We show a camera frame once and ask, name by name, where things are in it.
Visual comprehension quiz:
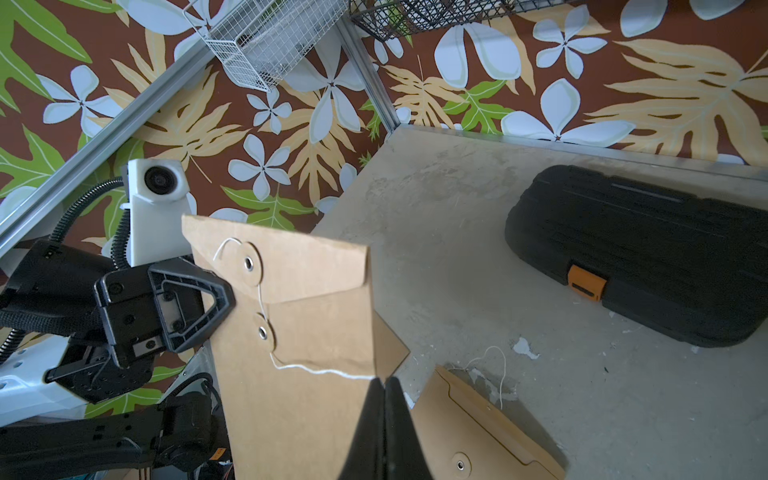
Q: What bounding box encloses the black tool case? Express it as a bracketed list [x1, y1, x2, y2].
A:
[504, 165, 767, 348]

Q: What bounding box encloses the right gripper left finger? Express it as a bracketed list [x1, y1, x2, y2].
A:
[338, 378, 386, 480]

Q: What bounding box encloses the brown file bag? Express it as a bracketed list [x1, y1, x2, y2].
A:
[182, 216, 376, 479]
[372, 312, 410, 381]
[411, 366, 565, 479]

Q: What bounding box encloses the black wire basket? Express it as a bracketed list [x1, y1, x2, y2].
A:
[348, 0, 568, 41]

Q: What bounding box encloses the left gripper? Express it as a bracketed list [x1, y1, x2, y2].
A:
[94, 257, 236, 369]

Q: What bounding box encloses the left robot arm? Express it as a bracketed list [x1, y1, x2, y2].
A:
[1, 177, 236, 479]

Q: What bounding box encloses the white wire basket left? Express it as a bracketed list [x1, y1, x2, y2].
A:
[182, 0, 348, 92]

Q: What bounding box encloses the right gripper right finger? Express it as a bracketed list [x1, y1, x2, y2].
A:
[385, 377, 432, 480]

